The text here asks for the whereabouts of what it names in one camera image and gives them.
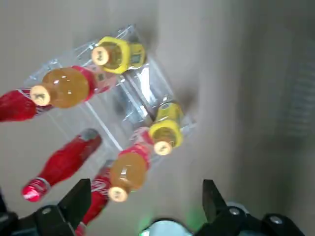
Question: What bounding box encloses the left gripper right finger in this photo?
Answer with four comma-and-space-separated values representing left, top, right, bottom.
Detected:
194, 179, 315, 236

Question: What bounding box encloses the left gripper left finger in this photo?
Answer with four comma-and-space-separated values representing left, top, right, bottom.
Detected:
0, 178, 93, 236

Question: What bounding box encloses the red cola bottle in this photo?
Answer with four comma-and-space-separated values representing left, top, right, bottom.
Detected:
73, 167, 116, 236
21, 128, 102, 203
0, 88, 54, 123

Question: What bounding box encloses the orange tea bottle red label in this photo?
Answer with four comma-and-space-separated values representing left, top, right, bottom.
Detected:
108, 144, 151, 204
29, 65, 116, 110

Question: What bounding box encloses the yellow label tea bottle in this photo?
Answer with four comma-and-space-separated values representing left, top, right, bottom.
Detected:
149, 102, 185, 156
91, 36, 146, 74

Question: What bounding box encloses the clear acrylic bottle tray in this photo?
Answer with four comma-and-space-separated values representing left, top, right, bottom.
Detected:
23, 23, 197, 170

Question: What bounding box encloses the light blue plastic basket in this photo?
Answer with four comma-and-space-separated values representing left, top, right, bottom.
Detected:
280, 59, 315, 143

